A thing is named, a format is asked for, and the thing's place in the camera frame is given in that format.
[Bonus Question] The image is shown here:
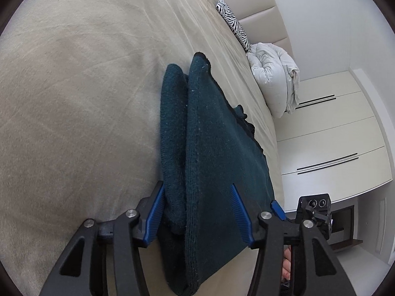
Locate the white folded duvet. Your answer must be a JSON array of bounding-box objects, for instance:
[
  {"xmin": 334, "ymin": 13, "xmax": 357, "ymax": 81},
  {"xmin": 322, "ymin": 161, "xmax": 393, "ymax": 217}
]
[{"xmin": 247, "ymin": 42, "xmax": 300, "ymax": 113}]

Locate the zebra print pillow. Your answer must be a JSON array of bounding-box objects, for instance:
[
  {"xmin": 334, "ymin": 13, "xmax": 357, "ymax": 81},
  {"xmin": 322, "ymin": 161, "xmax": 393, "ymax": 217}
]
[{"xmin": 215, "ymin": 0, "xmax": 251, "ymax": 53}]

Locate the dark wooden furniture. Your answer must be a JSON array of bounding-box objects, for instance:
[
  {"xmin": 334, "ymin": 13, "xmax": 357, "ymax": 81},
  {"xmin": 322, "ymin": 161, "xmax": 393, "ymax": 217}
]
[{"xmin": 329, "ymin": 205, "xmax": 366, "ymax": 249}]

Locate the beige padded headboard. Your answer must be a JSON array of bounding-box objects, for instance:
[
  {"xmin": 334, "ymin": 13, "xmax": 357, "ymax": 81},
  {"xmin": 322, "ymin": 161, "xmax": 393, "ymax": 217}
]
[{"xmin": 208, "ymin": 0, "xmax": 294, "ymax": 53}]

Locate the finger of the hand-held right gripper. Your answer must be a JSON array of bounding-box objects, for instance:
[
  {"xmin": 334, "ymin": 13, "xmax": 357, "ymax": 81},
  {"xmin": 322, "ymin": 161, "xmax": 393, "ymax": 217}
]
[{"xmin": 270, "ymin": 200, "xmax": 300, "ymax": 223}]

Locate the bed with beige sheet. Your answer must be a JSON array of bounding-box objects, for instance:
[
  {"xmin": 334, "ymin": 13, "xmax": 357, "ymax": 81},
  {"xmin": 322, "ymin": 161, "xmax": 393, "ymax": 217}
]
[{"xmin": 0, "ymin": 0, "xmax": 281, "ymax": 296}]

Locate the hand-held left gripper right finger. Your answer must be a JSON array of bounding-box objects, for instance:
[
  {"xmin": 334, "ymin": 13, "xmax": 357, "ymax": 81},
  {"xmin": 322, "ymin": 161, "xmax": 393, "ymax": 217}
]
[{"xmin": 231, "ymin": 183, "xmax": 356, "ymax": 296}]

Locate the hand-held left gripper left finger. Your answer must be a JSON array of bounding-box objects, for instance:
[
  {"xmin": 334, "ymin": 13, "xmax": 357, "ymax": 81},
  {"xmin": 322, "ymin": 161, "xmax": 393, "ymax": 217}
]
[{"xmin": 39, "ymin": 181, "xmax": 166, "ymax": 296}]

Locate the white pillow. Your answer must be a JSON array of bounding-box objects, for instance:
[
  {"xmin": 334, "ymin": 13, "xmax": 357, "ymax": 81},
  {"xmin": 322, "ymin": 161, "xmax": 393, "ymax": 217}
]
[{"xmin": 261, "ymin": 78, "xmax": 294, "ymax": 119}]

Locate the white wardrobe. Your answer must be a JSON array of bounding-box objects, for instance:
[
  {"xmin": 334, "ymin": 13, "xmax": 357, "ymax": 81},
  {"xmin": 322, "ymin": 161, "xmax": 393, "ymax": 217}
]
[{"xmin": 273, "ymin": 68, "xmax": 395, "ymax": 205}]

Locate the person's right hand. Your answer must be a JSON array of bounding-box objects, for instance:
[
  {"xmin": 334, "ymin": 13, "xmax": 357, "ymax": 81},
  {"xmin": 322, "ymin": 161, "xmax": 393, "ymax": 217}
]
[{"xmin": 281, "ymin": 245, "xmax": 293, "ymax": 284}]

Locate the dark green knit sweater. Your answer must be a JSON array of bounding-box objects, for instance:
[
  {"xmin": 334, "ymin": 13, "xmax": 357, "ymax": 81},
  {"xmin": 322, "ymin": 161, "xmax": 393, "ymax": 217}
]
[{"xmin": 157, "ymin": 52, "xmax": 277, "ymax": 296}]

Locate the black wardrobe handle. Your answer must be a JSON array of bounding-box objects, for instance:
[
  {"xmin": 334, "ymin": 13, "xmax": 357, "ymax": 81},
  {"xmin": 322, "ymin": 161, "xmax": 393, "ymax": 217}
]
[
  {"xmin": 297, "ymin": 152, "xmax": 358, "ymax": 170},
  {"xmin": 298, "ymin": 156, "xmax": 360, "ymax": 172},
  {"xmin": 296, "ymin": 98, "xmax": 337, "ymax": 109},
  {"xmin": 300, "ymin": 94, "xmax": 335, "ymax": 103}
]

